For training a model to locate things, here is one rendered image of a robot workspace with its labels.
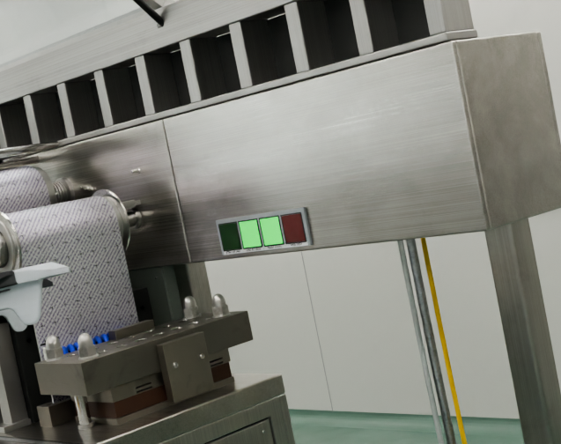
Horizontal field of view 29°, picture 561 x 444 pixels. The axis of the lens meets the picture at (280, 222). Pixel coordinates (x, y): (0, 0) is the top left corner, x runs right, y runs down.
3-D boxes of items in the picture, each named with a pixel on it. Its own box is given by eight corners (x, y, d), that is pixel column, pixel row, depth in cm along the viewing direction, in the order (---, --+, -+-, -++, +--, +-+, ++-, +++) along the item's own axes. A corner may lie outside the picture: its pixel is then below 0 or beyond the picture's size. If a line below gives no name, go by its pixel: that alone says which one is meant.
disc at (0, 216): (-12, 287, 219) (-27, 214, 219) (-10, 286, 220) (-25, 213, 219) (26, 283, 209) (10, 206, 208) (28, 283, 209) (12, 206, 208)
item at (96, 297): (41, 363, 211) (21, 268, 210) (139, 332, 227) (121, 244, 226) (42, 363, 211) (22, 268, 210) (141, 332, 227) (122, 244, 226)
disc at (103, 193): (94, 261, 237) (80, 194, 236) (96, 261, 237) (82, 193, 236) (134, 256, 226) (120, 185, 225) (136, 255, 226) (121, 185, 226)
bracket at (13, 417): (-10, 433, 215) (-43, 279, 214) (18, 423, 220) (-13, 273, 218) (3, 434, 212) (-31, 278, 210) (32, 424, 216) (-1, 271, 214)
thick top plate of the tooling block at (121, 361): (40, 395, 205) (33, 363, 205) (203, 341, 233) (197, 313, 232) (87, 396, 194) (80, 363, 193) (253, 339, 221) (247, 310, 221)
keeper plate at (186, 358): (167, 403, 205) (156, 344, 205) (208, 388, 212) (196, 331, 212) (175, 403, 203) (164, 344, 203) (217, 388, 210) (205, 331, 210)
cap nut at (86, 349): (74, 359, 199) (69, 336, 199) (91, 354, 201) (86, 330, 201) (85, 359, 196) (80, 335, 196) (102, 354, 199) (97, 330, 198)
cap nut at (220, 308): (209, 318, 221) (204, 296, 220) (222, 314, 223) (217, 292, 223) (220, 317, 218) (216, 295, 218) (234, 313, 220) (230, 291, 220)
